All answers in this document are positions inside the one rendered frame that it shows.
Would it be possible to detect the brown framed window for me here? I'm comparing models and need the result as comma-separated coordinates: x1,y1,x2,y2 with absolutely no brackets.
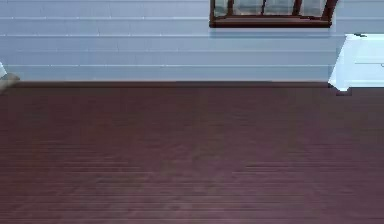
208,0,340,29

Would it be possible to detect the white and grey object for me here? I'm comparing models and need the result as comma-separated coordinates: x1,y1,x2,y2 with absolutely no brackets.
0,61,21,93

